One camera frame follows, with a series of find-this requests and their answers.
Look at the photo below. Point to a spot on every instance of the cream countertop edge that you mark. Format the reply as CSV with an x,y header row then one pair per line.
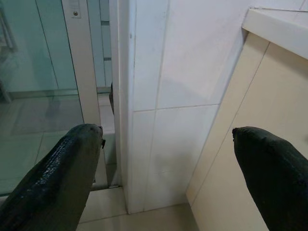
x,y
274,26

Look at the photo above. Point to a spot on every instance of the round metal door fitting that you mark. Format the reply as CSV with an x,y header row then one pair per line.
x,y
75,13

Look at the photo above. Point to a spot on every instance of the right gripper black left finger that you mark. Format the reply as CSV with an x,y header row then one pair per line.
x,y
55,173

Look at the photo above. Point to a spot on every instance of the glass sliding door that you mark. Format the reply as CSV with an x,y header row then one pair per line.
x,y
31,72

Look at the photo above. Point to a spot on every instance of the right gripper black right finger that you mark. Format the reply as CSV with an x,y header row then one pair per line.
x,y
272,173

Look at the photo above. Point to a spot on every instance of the white door frame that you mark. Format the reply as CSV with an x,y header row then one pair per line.
x,y
87,72

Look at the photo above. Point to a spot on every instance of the beige kitchen cabinet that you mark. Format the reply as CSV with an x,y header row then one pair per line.
x,y
260,101

